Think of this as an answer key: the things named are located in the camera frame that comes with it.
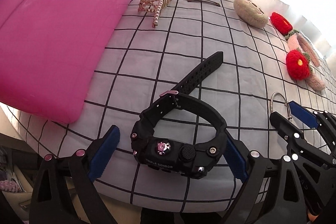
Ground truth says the black digital wristwatch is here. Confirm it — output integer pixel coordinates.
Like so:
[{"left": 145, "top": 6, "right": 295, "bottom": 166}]
[{"left": 130, "top": 51, "right": 227, "bottom": 179}]

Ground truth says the pearl hair claw clip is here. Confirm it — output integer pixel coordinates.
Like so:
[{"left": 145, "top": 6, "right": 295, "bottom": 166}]
[{"left": 138, "top": 0, "right": 172, "bottom": 28}]

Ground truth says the white checkered bed sheet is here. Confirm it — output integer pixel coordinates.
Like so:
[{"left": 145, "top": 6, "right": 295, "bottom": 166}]
[{"left": 2, "top": 0, "right": 335, "bottom": 212}]

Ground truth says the silver metal ring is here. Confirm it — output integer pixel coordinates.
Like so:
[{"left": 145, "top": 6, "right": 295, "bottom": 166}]
[{"left": 270, "top": 91, "right": 293, "bottom": 122}]

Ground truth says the pink strawberry fuzzy headband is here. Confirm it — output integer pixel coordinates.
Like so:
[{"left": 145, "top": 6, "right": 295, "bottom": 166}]
[{"left": 270, "top": 12, "right": 326, "bottom": 91}]

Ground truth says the beige plush sloth head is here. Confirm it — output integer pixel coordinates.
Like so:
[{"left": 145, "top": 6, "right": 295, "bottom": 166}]
[{"left": 234, "top": 0, "right": 269, "bottom": 28}]

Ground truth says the pink plastic basin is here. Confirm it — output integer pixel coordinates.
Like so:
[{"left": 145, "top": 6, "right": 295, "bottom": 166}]
[{"left": 1, "top": 0, "right": 130, "bottom": 123}]

